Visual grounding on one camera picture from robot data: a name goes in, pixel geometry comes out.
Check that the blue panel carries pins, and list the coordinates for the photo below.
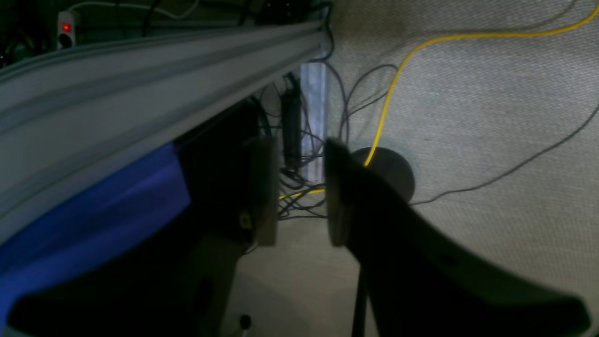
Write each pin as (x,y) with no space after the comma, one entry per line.
(93,227)

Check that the white power strip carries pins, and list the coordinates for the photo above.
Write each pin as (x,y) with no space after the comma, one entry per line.
(67,22)

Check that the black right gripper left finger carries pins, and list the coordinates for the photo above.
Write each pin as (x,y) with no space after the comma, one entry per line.
(176,282)

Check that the aluminium table frame rail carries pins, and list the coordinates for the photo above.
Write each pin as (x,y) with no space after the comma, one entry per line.
(71,118)

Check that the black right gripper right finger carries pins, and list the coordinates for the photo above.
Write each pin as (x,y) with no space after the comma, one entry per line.
(420,282)

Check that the black round floor foot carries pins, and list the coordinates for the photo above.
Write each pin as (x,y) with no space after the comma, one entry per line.
(398,175)

